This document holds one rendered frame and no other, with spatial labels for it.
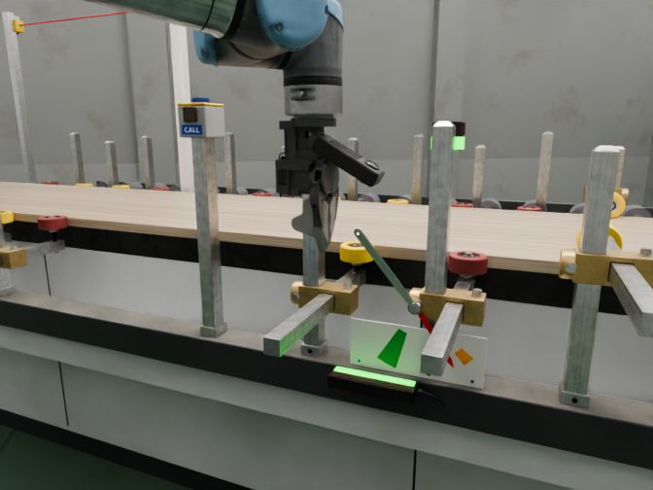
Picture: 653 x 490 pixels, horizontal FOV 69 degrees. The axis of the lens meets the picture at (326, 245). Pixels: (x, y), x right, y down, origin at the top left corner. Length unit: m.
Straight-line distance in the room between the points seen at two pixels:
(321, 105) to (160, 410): 1.24
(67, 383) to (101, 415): 0.17
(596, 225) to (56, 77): 4.40
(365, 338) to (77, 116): 4.03
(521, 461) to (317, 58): 0.81
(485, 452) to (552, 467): 0.12
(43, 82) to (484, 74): 4.06
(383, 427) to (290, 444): 0.46
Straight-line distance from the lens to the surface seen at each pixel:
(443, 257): 0.89
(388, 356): 0.97
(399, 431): 1.08
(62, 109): 4.75
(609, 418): 0.97
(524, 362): 1.18
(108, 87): 4.68
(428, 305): 0.91
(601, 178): 0.86
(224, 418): 1.56
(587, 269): 0.88
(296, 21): 0.55
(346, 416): 1.10
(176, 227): 1.42
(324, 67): 0.73
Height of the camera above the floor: 1.16
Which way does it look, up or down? 13 degrees down
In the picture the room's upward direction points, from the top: straight up
